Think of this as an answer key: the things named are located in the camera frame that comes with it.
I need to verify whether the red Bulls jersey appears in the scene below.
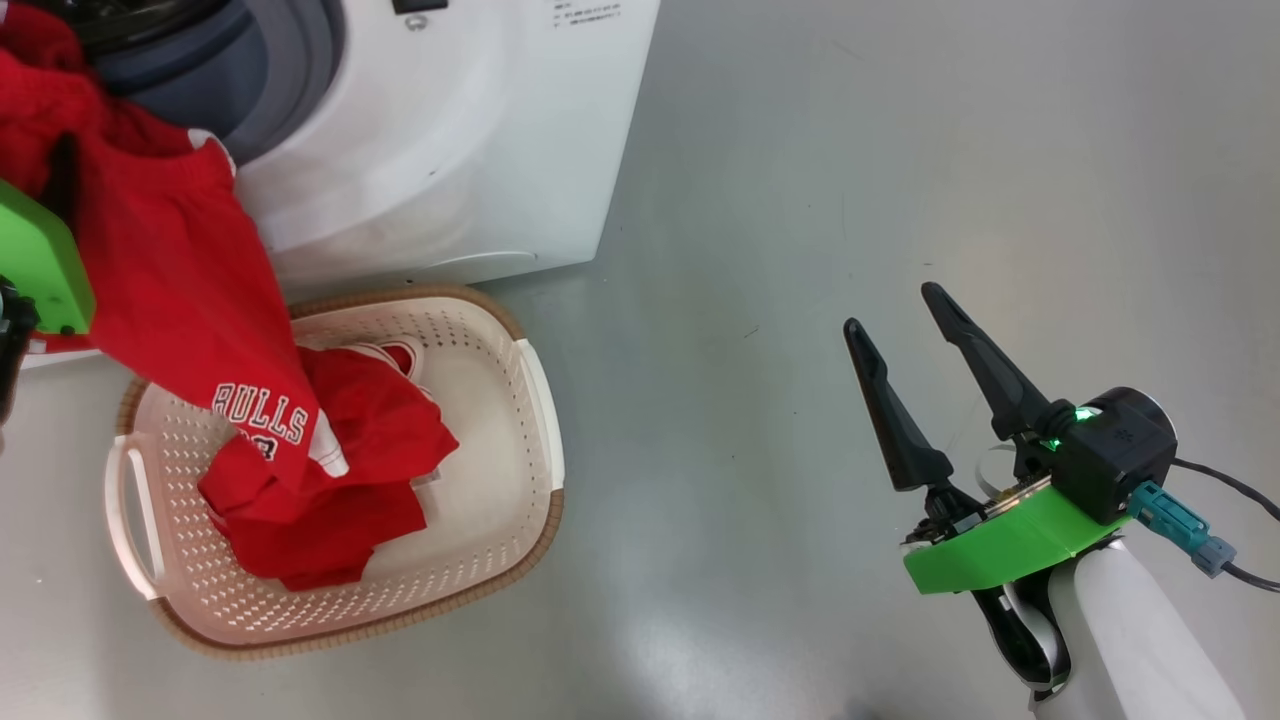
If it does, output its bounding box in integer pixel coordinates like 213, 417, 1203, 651
0, 0, 461, 593

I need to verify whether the teal cable connector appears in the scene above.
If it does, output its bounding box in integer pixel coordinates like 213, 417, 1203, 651
1128, 480, 1238, 579

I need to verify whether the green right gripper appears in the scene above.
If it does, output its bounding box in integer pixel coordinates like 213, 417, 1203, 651
843, 282, 1136, 597

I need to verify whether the cream perforated basket brown rim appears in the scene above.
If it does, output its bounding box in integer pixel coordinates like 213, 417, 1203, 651
103, 284, 566, 661

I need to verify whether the white front-load washing machine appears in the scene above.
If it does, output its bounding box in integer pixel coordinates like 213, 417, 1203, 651
0, 0, 663, 371

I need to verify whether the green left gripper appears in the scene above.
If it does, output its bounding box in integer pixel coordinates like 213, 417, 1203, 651
0, 180, 97, 423

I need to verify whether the grey rubber door gasket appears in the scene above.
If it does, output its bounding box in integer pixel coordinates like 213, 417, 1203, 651
90, 0, 346, 166

